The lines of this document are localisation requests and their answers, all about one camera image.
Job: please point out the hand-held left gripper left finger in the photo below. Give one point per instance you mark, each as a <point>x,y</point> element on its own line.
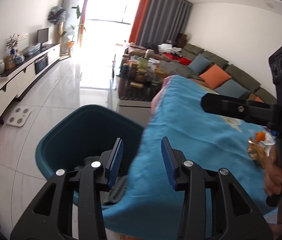
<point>116,162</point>

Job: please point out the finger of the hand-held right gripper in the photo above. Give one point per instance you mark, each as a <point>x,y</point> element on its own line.
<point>225,103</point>

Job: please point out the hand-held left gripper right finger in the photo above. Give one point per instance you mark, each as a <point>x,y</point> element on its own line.
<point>168,162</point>

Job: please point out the orange wrapper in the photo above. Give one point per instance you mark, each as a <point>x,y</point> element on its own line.
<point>260,137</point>

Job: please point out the teal trash bin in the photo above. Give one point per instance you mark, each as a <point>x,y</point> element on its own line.
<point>63,140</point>

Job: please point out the person's right hand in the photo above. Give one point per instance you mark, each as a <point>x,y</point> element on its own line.
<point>272,175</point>

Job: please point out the large blue pillow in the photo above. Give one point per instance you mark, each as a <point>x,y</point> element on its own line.
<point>230,89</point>

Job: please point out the large orange pillow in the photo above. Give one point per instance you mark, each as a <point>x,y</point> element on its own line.
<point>215,76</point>

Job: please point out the green sofa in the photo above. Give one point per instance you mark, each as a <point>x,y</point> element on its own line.
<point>235,70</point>

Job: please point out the printed blue blanket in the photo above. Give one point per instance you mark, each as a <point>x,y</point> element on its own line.
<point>193,135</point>

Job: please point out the small blue pillow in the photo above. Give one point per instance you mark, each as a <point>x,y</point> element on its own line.
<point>200,63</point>

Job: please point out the gold snack wrapper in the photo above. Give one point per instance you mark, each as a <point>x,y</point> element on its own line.
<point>257,153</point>

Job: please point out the red cloth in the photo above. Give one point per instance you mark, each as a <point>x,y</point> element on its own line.
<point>180,60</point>

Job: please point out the cluttered coffee table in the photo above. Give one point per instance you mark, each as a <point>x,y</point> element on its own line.
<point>136,97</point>

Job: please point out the brown stacked boxes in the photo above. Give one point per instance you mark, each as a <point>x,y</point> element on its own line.
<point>181,40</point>

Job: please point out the white clothes pile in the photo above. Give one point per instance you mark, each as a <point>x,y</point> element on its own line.
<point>166,48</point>

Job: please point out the recessed ceiling light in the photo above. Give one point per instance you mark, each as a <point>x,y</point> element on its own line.
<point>269,4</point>

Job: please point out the black clothes pile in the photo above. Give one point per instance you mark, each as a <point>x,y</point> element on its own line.
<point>152,46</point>

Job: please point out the wide orange grey curtain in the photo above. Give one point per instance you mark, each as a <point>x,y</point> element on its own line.
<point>161,17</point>

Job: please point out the white body scale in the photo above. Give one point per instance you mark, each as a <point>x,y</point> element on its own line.
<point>17,115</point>

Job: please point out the white black TV cabinet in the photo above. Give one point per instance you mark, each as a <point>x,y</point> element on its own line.
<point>18,80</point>

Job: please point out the gathered orange grey curtain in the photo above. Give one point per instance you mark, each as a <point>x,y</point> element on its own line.
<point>81,31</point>

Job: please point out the large leafy potted plant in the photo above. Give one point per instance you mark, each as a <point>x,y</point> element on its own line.
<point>77,27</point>

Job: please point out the clear plastic bag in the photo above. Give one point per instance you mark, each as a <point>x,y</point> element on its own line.
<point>31,49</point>

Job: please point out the blue white porcelain jar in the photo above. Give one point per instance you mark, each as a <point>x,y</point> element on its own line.
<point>19,58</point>

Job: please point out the wooden framed box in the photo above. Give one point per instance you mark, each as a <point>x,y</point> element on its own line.
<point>10,62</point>

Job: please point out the black monitor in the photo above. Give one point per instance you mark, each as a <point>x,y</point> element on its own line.
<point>42,36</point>

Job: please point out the window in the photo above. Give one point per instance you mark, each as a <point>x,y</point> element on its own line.
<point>113,2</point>

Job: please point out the flower vase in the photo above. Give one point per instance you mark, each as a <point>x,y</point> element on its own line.
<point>13,42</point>

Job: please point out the white standing air conditioner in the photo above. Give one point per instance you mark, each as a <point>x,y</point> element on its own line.
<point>71,10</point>

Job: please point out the covered standing fan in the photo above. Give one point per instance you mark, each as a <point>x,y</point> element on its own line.
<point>56,15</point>

